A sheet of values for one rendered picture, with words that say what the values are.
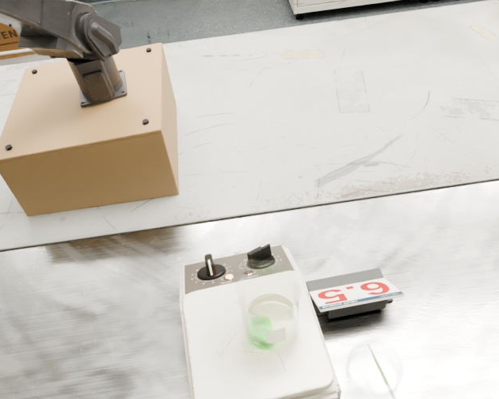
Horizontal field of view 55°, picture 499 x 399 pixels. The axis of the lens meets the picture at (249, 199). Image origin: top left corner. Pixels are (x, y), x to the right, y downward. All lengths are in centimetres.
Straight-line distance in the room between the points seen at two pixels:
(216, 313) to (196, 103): 47
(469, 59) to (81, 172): 68
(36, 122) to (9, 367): 31
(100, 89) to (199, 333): 36
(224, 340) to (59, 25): 39
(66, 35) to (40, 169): 18
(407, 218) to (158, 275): 33
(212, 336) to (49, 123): 38
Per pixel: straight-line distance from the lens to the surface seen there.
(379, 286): 56
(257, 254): 53
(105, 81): 67
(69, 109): 71
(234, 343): 45
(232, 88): 87
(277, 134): 76
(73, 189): 69
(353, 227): 64
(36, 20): 60
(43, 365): 60
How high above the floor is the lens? 139
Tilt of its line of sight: 48 degrees down
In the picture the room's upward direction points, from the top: 7 degrees counter-clockwise
